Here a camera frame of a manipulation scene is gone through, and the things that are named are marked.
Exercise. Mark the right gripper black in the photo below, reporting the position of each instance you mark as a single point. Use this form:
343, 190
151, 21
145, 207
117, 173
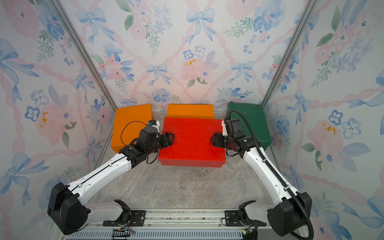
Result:
216, 139

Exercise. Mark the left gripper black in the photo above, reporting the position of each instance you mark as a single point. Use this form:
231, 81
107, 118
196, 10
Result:
169, 141

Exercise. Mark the red shoebox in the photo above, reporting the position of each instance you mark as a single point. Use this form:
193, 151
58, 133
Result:
192, 145

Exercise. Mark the orange shoebox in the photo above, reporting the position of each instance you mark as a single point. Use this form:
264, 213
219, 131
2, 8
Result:
190, 111
128, 124

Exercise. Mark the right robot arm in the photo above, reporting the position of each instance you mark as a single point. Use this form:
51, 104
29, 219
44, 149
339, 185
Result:
290, 209

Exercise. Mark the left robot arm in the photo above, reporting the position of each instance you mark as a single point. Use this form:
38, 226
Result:
69, 205

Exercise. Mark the green shoebox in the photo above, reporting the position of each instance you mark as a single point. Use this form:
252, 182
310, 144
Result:
255, 116

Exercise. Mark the right connector board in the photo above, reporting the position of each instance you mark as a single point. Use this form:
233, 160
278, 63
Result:
250, 234

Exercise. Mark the connector board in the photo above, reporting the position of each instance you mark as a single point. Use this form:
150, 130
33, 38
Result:
250, 234
119, 234

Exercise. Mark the left connector board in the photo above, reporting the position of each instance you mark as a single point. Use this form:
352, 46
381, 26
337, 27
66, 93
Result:
119, 234

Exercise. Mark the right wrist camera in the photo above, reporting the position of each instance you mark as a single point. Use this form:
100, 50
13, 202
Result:
224, 128

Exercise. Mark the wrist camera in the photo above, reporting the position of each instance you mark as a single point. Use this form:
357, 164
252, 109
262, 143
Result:
224, 128
155, 124

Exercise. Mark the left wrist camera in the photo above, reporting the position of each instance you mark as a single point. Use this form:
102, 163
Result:
155, 124

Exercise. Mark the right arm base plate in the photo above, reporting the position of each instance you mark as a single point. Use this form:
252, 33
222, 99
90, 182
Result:
239, 218

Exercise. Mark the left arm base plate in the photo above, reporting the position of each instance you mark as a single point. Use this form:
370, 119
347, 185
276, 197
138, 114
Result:
133, 218

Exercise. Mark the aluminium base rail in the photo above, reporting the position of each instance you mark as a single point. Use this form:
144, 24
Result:
182, 224

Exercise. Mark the right corner aluminium post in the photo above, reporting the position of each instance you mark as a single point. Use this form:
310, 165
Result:
291, 47

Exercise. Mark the corner aluminium post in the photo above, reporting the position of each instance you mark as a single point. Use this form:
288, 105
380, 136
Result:
82, 51
291, 47

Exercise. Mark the left corner aluminium post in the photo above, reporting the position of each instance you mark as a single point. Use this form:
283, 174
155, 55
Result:
82, 51

